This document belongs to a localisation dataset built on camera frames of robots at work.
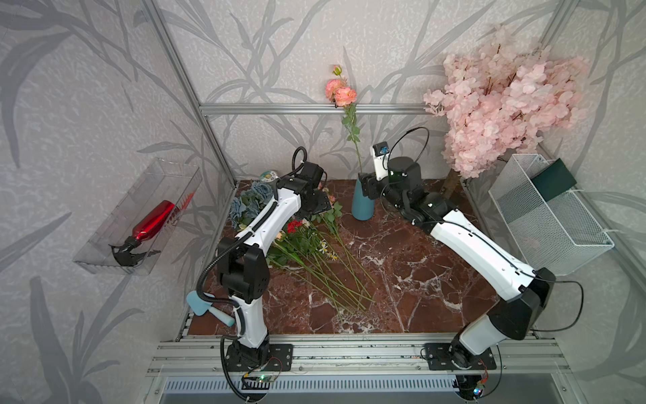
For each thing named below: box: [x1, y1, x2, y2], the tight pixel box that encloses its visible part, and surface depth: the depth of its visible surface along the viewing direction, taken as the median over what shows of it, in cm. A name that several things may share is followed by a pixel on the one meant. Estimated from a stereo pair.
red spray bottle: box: [108, 200, 176, 267], surface depth 63 cm
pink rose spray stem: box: [324, 64, 364, 176], surface depth 85 cm
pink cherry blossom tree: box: [423, 26, 591, 197], surface depth 73 cm
